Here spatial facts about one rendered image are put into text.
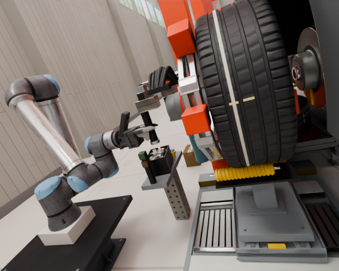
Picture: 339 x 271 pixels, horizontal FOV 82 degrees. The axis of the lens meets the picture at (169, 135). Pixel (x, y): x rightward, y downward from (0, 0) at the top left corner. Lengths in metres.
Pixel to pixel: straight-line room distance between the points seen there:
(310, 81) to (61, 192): 1.34
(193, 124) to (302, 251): 0.76
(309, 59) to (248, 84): 0.38
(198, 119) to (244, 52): 0.23
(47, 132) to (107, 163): 0.30
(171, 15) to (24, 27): 3.22
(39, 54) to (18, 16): 0.62
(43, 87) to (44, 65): 2.91
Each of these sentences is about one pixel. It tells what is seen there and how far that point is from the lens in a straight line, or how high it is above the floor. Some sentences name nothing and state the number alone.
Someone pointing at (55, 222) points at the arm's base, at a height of 0.44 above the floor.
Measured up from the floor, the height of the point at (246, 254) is 0.14.
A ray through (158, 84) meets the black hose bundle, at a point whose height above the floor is 0.99.
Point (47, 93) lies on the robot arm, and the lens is 1.25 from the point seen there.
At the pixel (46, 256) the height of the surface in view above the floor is 0.30.
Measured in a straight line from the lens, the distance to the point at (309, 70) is 0.93.
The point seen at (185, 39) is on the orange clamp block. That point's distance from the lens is 0.72.
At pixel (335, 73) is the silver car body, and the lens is 0.53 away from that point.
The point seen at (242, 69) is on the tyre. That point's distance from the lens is 0.62.
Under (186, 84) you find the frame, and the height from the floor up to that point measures 0.96.
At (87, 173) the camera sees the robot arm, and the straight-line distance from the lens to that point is 0.96.
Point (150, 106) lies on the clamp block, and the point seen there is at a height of 0.91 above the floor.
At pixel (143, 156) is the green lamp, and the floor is 0.64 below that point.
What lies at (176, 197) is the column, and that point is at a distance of 1.45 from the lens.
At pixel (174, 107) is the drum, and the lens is 0.92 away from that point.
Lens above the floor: 1.01
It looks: 17 degrees down
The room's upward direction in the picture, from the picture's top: 19 degrees counter-clockwise
